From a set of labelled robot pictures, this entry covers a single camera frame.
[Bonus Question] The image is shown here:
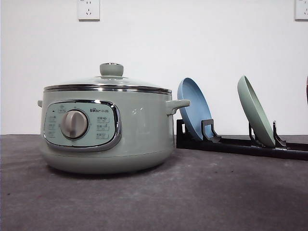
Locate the white wall socket right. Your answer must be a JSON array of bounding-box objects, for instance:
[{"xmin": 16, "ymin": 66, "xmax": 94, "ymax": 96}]
[{"xmin": 294, "ymin": 0, "xmax": 308, "ymax": 23}]

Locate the white wall socket left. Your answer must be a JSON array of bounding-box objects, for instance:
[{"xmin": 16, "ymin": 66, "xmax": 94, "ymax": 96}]
[{"xmin": 77, "ymin": 0, "xmax": 101, "ymax": 22}]

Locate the green electric steamer pot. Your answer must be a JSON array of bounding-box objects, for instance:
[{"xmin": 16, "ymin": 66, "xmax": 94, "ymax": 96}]
[{"xmin": 37, "ymin": 92, "xmax": 190, "ymax": 174}]

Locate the grey table cloth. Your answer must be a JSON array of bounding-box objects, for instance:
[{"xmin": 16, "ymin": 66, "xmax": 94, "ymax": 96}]
[{"xmin": 0, "ymin": 134, "xmax": 308, "ymax": 231}]

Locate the black plate rack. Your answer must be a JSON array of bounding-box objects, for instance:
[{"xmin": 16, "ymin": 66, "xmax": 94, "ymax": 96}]
[{"xmin": 176, "ymin": 119, "xmax": 308, "ymax": 161}]

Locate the blue plate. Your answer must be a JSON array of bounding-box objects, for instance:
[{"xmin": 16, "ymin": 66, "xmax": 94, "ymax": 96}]
[{"xmin": 177, "ymin": 77, "xmax": 214, "ymax": 139}]

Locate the white wall socket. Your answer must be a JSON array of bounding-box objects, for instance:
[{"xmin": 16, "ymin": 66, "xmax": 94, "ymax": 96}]
[
  {"xmin": 294, "ymin": 0, "xmax": 308, "ymax": 23},
  {"xmin": 77, "ymin": 0, "xmax": 101, "ymax": 22}
]

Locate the green plate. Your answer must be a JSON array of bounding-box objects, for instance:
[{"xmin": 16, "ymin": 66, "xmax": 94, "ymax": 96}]
[{"xmin": 237, "ymin": 75, "xmax": 275, "ymax": 148}]

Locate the glass steamer lid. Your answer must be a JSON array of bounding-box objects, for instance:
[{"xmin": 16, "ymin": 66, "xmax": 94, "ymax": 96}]
[{"xmin": 43, "ymin": 62, "xmax": 172, "ymax": 94}]

